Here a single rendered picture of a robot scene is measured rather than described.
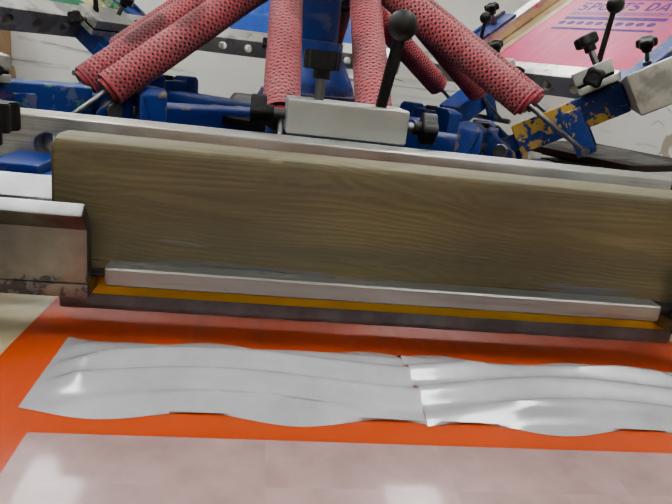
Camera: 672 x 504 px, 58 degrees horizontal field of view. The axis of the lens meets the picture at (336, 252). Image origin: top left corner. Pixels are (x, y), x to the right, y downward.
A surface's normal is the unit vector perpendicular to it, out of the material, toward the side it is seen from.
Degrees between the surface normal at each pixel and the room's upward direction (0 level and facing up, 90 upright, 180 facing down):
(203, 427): 1
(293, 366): 29
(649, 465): 1
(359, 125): 89
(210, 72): 90
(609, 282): 89
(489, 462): 1
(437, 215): 89
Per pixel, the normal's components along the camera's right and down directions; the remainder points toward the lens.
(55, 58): 0.11, 0.32
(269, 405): 0.11, -0.54
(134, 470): 0.11, -0.95
